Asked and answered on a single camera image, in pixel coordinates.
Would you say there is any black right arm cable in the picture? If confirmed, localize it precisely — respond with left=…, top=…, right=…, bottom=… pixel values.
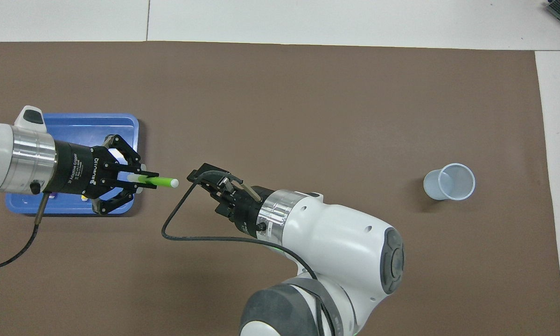
left=162, top=170, right=336, bottom=336

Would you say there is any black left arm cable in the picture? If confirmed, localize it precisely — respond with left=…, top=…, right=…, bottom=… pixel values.
left=0, top=192, right=47, bottom=271

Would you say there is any green pen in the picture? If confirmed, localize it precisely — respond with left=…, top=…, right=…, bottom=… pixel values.
left=127, top=174, right=179, bottom=189

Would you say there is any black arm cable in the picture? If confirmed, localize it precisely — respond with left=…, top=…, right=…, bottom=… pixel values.
left=162, top=170, right=336, bottom=336
left=0, top=192, right=47, bottom=271

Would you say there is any brown table mat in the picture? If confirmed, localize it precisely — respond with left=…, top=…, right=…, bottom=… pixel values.
left=0, top=41, right=560, bottom=336

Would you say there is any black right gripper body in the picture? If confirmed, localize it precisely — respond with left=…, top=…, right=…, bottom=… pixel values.
left=226, top=187, right=273, bottom=238

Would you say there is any translucent plastic cup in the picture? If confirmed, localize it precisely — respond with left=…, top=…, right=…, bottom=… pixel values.
left=423, top=163, right=476, bottom=201

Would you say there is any blue plastic tray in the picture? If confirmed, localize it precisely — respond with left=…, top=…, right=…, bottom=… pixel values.
left=6, top=113, right=140, bottom=216

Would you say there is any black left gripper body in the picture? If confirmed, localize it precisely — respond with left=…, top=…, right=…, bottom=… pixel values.
left=44, top=140, right=122, bottom=196

